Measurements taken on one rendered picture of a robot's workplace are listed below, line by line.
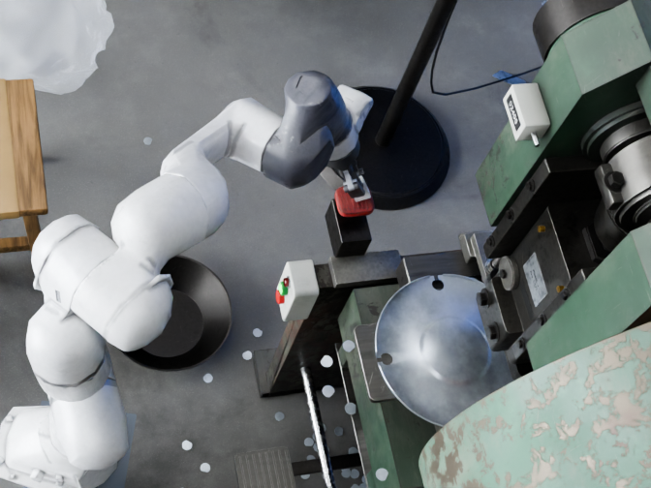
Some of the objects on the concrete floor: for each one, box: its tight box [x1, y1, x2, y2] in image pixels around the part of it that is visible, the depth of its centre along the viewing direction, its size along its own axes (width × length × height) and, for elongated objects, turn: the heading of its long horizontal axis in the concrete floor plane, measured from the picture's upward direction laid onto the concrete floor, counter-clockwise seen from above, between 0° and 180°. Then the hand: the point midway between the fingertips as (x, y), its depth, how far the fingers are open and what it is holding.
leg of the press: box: [252, 250, 462, 398], centre depth 250 cm, size 92×12×90 cm, turn 96°
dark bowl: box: [116, 255, 233, 372], centre depth 276 cm, size 30×30×7 cm
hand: (358, 189), depth 213 cm, fingers closed
